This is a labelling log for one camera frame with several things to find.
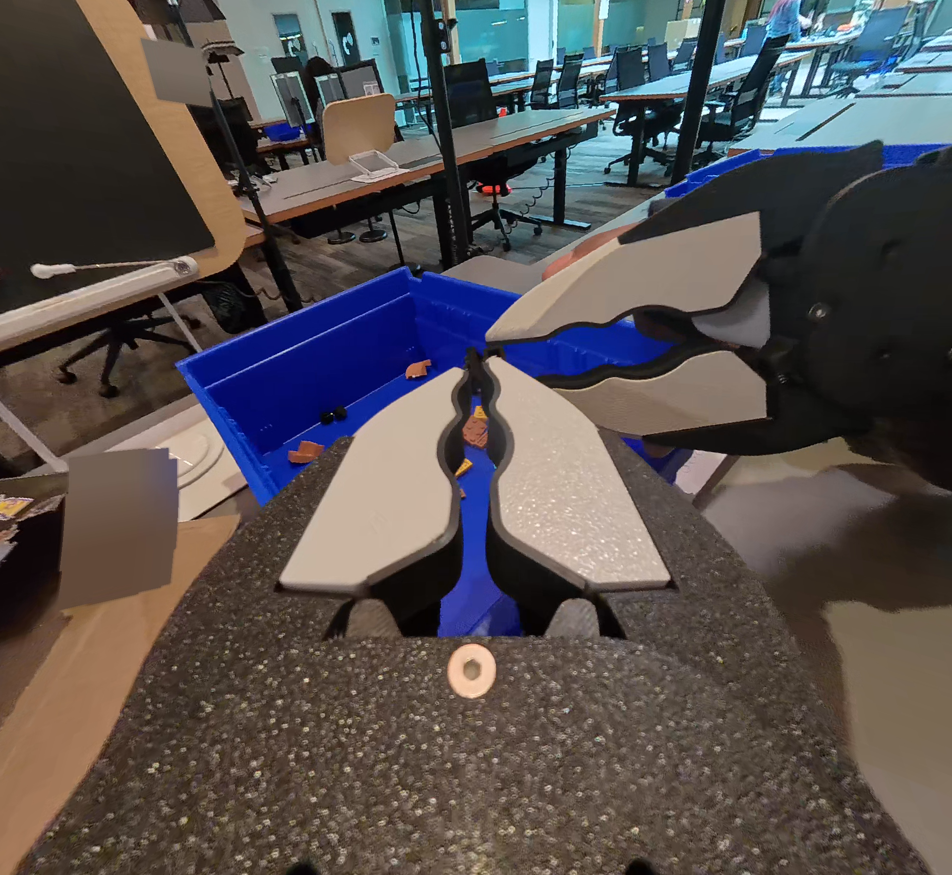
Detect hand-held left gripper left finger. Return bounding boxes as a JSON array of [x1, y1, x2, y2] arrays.
[[277, 366, 471, 592]]

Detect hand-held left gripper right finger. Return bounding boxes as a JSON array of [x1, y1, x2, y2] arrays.
[[485, 356, 674, 592]]

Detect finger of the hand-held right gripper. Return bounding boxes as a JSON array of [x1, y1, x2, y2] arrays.
[[535, 348, 769, 438], [483, 211, 772, 349]]

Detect pile of toy bricks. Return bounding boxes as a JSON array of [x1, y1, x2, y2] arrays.
[[287, 359, 493, 501]]

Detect blue plastic bin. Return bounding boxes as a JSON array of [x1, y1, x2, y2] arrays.
[[176, 266, 689, 639]]

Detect stack of nested blue bins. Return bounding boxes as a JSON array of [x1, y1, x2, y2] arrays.
[[664, 140, 952, 200]]

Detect black office chair red accent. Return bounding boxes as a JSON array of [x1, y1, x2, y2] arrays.
[[470, 146, 544, 252]]

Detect white plastic lid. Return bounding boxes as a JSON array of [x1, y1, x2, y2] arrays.
[[160, 417, 250, 522]]

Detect long grey desk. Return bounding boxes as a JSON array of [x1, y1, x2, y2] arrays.
[[238, 106, 617, 225]]

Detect row of black office chairs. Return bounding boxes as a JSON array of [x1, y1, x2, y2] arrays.
[[442, 27, 942, 173]]

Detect black stand pole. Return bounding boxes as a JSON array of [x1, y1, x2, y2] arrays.
[[404, 0, 471, 267], [671, 0, 745, 182]]

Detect clear acrylic tray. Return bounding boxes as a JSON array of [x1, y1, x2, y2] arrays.
[[348, 149, 406, 184]]

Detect small wooden divider panel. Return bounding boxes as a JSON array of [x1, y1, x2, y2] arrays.
[[322, 94, 397, 165]]

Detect cardboard box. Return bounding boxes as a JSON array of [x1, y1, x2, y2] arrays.
[[0, 514, 242, 872]]

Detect black wood-edged divider panel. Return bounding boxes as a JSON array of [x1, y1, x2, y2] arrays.
[[0, 0, 248, 329]]

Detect white metal frame rail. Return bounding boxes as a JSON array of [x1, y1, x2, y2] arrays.
[[0, 255, 202, 351]]

